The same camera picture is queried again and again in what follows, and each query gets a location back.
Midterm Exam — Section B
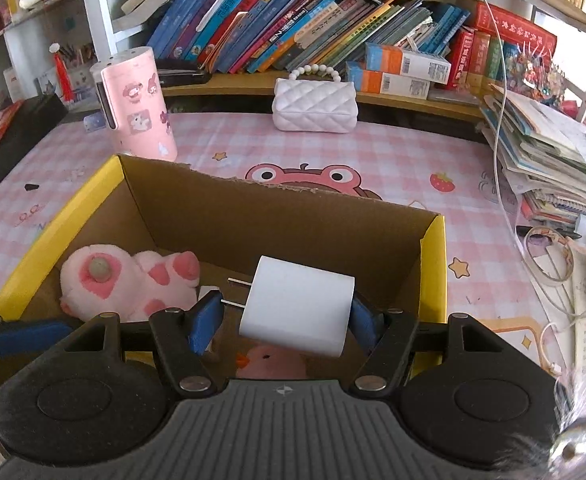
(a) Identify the yellow-edged cardboard box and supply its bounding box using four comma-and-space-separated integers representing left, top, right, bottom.
0, 154, 447, 391

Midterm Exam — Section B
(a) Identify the pen holder with pens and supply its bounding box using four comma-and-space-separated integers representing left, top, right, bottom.
60, 45, 99, 89

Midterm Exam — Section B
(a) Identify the white cable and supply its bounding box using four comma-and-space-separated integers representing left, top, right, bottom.
465, 0, 586, 376

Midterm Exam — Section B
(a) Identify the orange and blue carton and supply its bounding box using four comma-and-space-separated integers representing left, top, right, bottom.
364, 42, 452, 85
345, 61, 431, 101

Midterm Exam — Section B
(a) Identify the row of colourful books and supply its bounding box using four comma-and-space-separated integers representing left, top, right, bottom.
146, 0, 524, 96

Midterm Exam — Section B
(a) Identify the stack of paper booklets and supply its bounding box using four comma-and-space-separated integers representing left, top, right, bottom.
480, 82, 586, 227

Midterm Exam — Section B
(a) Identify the pink checked tablecloth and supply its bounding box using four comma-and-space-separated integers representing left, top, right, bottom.
0, 110, 581, 376

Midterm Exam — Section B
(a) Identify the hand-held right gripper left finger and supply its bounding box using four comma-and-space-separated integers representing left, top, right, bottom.
62, 291, 225, 397

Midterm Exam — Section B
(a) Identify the pink chick plush toy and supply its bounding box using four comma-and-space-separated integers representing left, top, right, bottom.
235, 342, 310, 381

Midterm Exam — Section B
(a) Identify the thick red book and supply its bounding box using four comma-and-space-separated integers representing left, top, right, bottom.
473, 2, 558, 57

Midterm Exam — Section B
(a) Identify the pink pig plush toy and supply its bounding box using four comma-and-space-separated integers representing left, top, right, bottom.
59, 244, 201, 322

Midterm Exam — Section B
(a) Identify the black flat case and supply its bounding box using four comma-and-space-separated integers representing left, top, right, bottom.
0, 92, 69, 211

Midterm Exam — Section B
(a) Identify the colourful figurine decoration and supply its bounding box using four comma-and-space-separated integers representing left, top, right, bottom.
503, 42, 570, 107

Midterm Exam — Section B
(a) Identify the white quilted handbag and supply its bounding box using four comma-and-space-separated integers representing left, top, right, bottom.
272, 64, 358, 134

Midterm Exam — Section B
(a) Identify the pink cartoon cylinder container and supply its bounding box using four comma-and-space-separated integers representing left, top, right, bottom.
90, 46, 179, 162

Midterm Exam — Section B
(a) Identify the white charger plug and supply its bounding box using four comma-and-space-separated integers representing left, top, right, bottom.
227, 255, 356, 359

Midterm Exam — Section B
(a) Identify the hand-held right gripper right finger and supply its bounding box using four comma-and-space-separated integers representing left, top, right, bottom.
348, 296, 506, 397

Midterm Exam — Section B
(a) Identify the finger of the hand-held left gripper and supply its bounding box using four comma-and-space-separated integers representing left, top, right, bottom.
0, 299, 77, 378

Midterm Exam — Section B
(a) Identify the wooden desk shelf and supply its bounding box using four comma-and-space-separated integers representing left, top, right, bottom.
160, 72, 488, 123

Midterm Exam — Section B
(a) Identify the red tassel ornament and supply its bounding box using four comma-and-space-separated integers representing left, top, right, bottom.
49, 44, 75, 104

